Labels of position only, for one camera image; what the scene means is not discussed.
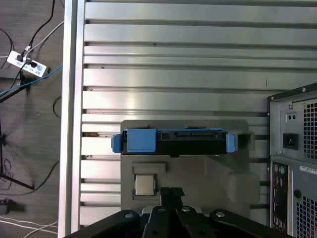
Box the silver CPU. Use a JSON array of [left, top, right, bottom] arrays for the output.
[[134, 174, 159, 196]]

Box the grey parts rack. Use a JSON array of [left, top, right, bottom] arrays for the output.
[[120, 119, 261, 225]]

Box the white floor cable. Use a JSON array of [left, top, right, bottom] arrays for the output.
[[27, 21, 65, 54]]

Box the black PC case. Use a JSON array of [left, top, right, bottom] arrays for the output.
[[266, 83, 317, 238]]

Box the black floor cable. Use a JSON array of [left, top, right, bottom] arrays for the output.
[[22, 0, 56, 57]]

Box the white power strip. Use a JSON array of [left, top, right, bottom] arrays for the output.
[[6, 50, 48, 78]]

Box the hard disk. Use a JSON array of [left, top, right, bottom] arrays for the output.
[[111, 127, 238, 157]]

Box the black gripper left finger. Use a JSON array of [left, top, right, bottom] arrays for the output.
[[63, 187, 177, 238]]

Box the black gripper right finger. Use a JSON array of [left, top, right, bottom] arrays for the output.
[[170, 187, 293, 238]]

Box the small black floor box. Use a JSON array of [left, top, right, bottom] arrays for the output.
[[0, 198, 26, 215]]

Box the blue floor cable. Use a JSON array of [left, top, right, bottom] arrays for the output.
[[0, 64, 63, 97]]

